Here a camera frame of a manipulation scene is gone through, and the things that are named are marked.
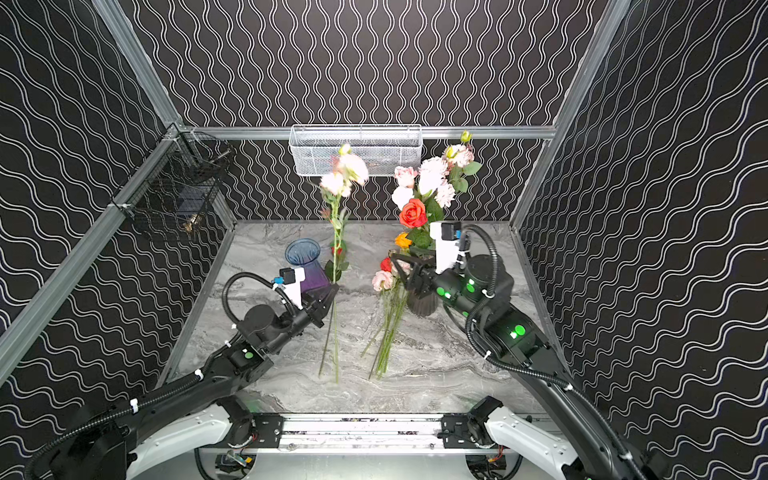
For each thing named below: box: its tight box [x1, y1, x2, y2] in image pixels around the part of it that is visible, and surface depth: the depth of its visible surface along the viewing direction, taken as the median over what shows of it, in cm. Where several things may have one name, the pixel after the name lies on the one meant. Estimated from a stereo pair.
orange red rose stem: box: [399, 198, 429, 229], surface depth 63 cm
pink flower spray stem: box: [392, 131, 483, 221], surface depth 73 cm
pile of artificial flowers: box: [361, 257, 412, 379], surface depth 96 cm
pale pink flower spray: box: [320, 143, 370, 384], surface depth 69 cm
